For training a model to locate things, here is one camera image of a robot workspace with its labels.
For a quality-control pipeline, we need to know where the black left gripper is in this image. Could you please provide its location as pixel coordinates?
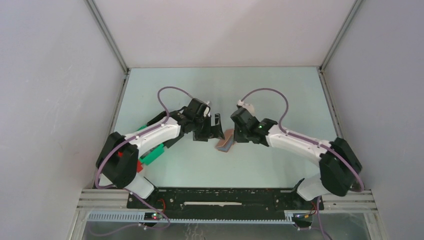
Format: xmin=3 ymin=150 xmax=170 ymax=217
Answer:
xmin=192 ymin=113 xmax=224 ymax=142

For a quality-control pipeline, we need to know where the tan leather card holder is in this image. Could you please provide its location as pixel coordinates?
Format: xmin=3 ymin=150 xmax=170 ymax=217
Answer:
xmin=215 ymin=128 xmax=235 ymax=153

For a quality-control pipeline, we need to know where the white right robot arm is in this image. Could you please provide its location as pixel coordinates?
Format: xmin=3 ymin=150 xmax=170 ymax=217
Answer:
xmin=230 ymin=106 xmax=364 ymax=209

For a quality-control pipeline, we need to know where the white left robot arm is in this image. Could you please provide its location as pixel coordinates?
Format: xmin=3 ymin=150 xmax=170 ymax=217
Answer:
xmin=94 ymin=98 xmax=225 ymax=208

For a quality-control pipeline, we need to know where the black plastic bin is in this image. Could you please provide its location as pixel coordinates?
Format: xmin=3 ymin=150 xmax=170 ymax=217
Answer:
xmin=146 ymin=111 xmax=170 ymax=127

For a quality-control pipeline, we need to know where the green plastic bin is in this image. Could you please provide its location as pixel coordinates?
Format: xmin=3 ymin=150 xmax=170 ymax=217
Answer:
xmin=139 ymin=143 xmax=165 ymax=165

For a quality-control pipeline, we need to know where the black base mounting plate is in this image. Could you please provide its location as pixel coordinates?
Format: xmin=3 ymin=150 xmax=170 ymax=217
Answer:
xmin=146 ymin=187 xmax=324 ymax=221

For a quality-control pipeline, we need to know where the red plastic bin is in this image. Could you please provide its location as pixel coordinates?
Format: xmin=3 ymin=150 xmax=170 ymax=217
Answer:
xmin=117 ymin=150 xmax=143 ymax=173

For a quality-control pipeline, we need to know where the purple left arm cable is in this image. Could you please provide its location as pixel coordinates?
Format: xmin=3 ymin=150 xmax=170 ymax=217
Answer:
xmin=86 ymin=86 xmax=195 ymax=237

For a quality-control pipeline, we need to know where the aluminium frame rail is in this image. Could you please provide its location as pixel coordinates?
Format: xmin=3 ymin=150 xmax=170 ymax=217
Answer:
xmin=77 ymin=187 xmax=378 ymax=224

